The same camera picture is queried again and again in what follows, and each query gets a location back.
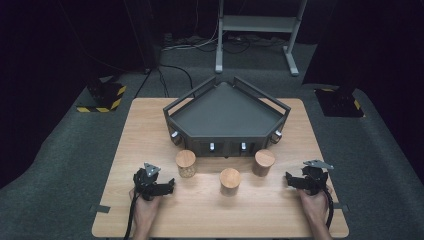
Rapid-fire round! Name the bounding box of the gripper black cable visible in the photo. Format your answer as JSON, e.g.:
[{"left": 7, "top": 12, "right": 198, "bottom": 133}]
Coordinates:
[
  {"left": 321, "top": 189, "right": 336, "bottom": 231},
  {"left": 123, "top": 191, "right": 140, "bottom": 240}
]

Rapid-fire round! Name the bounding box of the grey metal stand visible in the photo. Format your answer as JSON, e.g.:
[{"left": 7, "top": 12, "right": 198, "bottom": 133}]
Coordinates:
[{"left": 214, "top": 0, "right": 308, "bottom": 77}]

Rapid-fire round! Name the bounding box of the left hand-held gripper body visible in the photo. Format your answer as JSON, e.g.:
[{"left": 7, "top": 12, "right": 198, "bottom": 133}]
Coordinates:
[{"left": 132, "top": 162, "right": 162, "bottom": 202}]

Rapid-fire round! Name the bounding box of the person's left hand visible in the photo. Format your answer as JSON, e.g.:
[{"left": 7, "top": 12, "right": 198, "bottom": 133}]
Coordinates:
[{"left": 129, "top": 188, "right": 164, "bottom": 227}]

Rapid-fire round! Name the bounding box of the bamboo-lidded jar of dark nuts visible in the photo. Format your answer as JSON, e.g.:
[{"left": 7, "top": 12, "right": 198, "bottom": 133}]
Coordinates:
[{"left": 219, "top": 167, "right": 242, "bottom": 197}]

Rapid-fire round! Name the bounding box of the dark grey corner shelf rack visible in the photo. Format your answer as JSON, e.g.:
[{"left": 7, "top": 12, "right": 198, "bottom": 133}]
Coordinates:
[{"left": 162, "top": 75, "right": 292, "bottom": 158}]

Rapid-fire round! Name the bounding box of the bamboo-lidded jar of pale beans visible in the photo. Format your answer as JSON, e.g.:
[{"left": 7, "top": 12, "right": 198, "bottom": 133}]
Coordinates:
[{"left": 175, "top": 149, "right": 197, "bottom": 179}]

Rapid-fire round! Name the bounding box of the bundle of floor cables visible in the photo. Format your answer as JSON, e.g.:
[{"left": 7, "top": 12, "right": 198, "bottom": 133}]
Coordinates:
[{"left": 161, "top": 32, "right": 288, "bottom": 55}]

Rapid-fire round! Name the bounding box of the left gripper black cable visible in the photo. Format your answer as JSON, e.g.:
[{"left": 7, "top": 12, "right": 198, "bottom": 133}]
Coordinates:
[{"left": 123, "top": 191, "right": 140, "bottom": 240}]

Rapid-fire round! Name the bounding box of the black floor cable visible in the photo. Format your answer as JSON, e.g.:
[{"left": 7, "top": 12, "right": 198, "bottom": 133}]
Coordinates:
[{"left": 155, "top": 63, "right": 196, "bottom": 99}]

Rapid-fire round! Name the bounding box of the person's right hand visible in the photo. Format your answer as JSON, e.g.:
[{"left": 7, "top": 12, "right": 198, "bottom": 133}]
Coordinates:
[{"left": 297, "top": 185, "right": 334, "bottom": 222}]

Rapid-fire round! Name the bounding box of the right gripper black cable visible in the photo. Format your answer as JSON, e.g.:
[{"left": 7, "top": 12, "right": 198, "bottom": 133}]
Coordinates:
[{"left": 321, "top": 189, "right": 336, "bottom": 231}]

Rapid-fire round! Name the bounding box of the yellow-black striped stand base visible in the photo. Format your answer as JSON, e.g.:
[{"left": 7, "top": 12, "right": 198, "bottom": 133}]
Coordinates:
[
  {"left": 314, "top": 87, "right": 365, "bottom": 119},
  {"left": 76, "top": 77, "right": 128, "bottom": 114}
]

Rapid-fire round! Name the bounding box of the bamboo-lidded glass jar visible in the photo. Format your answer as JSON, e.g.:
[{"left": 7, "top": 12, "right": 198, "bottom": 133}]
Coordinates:
[{"left": 251, "top": 148, "right": 277, "bottom": 178}]

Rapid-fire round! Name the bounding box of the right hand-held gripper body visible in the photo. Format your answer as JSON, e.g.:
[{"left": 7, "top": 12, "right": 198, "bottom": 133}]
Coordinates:
[{"left": 300, "top": 159, "right": 335, "bottom": 197}]

